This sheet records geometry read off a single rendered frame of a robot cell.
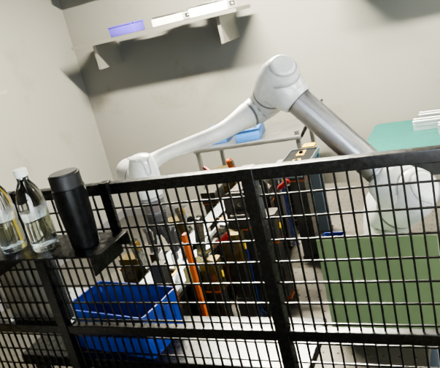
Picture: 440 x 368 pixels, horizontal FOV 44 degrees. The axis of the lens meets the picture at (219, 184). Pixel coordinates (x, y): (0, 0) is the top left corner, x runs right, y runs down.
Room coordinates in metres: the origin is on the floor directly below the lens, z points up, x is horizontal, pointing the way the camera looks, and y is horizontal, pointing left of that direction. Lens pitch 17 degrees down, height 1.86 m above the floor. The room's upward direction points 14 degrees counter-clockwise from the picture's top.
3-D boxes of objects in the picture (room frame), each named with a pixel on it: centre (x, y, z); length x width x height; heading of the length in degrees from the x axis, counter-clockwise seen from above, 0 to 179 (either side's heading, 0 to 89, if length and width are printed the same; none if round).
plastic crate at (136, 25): (5.13, 0.48, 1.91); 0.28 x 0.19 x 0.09; 63
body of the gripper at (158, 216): (1.86, 0.25, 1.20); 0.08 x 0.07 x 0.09; 64
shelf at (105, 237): (1.25, 0.42, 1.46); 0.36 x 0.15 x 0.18; 64
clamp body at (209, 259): (1.78, 0.09, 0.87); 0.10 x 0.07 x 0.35; 64
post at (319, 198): (2.58, -0.47, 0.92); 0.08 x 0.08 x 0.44; 64
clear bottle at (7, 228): (1.28, 0.53, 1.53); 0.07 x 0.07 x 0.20
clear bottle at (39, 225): (1.24, 0.44, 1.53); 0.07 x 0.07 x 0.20
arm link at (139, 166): (1.87, 0.25, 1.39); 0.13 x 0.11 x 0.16; 25
